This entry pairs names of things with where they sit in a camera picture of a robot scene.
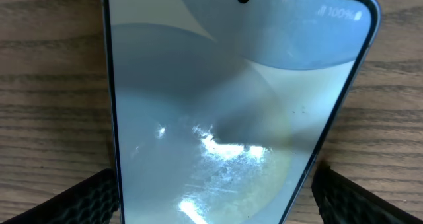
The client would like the blue Galaxy smartphone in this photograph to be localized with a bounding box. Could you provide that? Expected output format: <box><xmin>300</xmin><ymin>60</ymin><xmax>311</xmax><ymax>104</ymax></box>
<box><xmin>102</xmin><ymin>0</ymin><xmax>381</xmax><ymax>224</ymax></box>

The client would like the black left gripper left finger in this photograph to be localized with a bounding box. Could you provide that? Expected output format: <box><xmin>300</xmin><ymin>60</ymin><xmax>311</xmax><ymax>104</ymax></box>
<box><xmin>3</xmin><ymin>168</ymin><xmax>120</xmax><ymax>224</ymax></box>

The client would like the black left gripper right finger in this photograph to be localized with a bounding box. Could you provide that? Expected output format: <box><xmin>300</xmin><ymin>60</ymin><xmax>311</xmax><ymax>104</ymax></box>
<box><xmin>311</xmin><ymin>164</ymin><xmax>422</xmax><ymax>224</ymax></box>

